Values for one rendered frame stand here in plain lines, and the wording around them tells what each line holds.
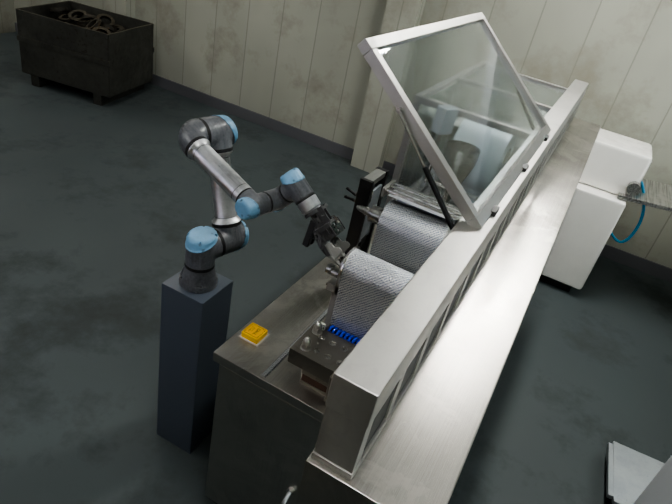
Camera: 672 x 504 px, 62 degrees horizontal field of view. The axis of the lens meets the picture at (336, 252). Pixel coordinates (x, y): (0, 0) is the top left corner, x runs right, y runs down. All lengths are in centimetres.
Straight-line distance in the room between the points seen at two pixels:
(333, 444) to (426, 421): 25
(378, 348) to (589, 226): 370
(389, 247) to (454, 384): 84
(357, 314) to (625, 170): 301
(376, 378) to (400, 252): 113
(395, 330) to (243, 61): 559
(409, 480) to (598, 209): 363
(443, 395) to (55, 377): 234
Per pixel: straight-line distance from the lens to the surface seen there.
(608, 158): 453
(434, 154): 145
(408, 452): 114
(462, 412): 126
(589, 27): 525
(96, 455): 289
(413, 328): 106
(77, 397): 312
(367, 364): 95
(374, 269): 184
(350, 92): 586
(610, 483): 336
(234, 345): 205
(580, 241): 463
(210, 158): 201
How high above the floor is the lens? 229
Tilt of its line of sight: 32 degrees down
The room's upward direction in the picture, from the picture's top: 13 degrees clockwise
